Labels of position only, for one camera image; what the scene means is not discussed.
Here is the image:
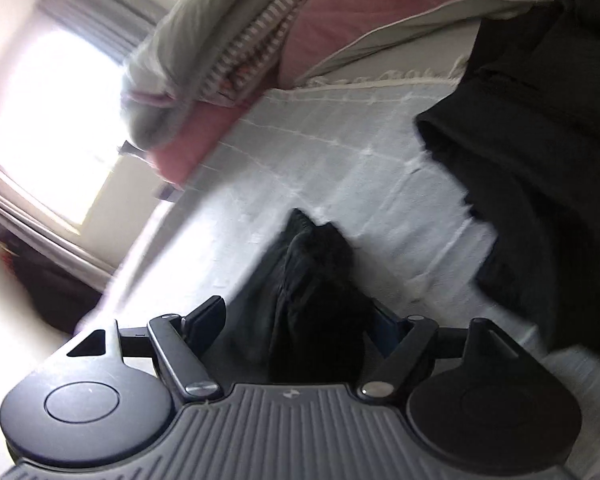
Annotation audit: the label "grey checked bedspread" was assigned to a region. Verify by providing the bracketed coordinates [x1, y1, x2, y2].
[83, 78, 600, 479]

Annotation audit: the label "pink pillow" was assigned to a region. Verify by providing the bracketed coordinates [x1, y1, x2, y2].
[278, 0, 550, 88]

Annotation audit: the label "folded beige grey quilt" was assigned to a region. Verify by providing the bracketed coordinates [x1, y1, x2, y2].
[122, 0, 274, 151]

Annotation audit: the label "striped folded blanket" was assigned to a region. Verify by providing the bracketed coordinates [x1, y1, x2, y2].
[198, 0, 306, 106]

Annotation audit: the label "grey dotted curtain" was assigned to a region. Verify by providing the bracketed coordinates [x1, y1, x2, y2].
[38, 0, 166, 64]

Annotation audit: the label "dark hanging clothes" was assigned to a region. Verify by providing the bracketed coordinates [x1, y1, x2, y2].
[0, 226, 102, 334]

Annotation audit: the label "black pants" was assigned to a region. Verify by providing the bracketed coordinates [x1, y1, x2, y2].
[202, 208, 382, 391]

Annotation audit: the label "folded black garment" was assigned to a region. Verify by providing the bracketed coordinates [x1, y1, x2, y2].
[415, 0, 600, 356]

